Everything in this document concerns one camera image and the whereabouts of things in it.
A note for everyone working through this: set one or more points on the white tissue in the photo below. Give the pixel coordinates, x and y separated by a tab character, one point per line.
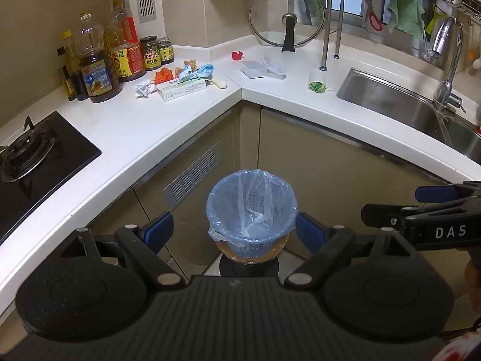
144	89

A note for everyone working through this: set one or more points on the stainless steel sink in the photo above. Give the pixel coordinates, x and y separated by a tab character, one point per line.
383	97

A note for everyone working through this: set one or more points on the orange food scrap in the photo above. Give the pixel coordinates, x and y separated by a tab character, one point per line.
163	75

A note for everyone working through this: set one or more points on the metal rack legs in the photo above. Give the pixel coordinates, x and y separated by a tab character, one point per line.
329	26

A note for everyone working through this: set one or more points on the chrome faucet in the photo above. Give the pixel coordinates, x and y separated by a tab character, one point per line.
445	34

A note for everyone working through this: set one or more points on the green peeler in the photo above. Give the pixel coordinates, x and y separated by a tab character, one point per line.
436	20

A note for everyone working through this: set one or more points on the black burner pan support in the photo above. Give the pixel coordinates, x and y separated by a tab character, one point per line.
26	150

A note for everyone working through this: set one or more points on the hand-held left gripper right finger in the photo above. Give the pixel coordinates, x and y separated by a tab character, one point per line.
309	231

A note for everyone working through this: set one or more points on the large yellow-label glass jar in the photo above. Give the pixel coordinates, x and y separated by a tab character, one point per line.
150	56

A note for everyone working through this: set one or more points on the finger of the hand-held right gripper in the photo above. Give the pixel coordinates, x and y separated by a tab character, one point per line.
432	193
383	216

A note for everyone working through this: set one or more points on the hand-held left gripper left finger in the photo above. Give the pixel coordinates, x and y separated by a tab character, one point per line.
159	230

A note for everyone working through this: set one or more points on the small red cup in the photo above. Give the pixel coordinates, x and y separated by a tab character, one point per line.
236	55

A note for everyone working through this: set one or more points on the large dark blue-label bottle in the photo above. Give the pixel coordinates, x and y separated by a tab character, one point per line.
98	71

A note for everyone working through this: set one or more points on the small yellow-label glass jar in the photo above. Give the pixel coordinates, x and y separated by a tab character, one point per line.
166	52

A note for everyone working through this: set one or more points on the red scissors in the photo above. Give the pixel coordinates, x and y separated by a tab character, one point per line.
372	15

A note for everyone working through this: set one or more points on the silver cabinet vent grille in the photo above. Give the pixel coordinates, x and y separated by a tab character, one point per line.
191	175

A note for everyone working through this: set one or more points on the clear plastic box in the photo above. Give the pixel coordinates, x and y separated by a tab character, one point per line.
252	68

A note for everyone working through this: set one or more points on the blue face mask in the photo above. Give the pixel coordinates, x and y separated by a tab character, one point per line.
204	70

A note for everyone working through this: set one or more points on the pale vegetable scrap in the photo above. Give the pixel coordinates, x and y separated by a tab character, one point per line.
218	82

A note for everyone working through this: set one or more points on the white and green medicine box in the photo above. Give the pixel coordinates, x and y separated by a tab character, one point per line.
180	91

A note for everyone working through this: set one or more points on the brown food scrap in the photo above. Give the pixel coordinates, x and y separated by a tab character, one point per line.
191	64

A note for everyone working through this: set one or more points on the person's patterned clothing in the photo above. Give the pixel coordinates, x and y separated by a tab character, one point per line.
462	349

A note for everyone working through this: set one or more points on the blue lined mesh trash bin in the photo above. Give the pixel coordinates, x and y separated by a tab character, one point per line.
233	210

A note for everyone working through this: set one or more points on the green dish cloth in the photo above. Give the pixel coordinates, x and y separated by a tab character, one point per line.
407	13

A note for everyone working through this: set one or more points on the clear plastic blister tray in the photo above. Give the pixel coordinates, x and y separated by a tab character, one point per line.
274	67

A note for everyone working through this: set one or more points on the small dark sauce bottle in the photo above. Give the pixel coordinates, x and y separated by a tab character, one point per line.
67	84

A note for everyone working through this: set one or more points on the slim yellow-cap sauce bottle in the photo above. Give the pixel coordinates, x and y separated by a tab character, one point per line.
69	56

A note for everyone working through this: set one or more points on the glass pot lid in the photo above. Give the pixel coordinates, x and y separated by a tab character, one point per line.
270	15

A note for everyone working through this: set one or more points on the black gas stove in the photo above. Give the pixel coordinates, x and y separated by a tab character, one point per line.
71	150

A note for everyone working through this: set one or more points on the person's right hand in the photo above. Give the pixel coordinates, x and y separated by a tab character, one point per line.
474	282

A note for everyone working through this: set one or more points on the beige kitchen cabinet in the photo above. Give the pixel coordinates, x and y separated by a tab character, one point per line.
312	158

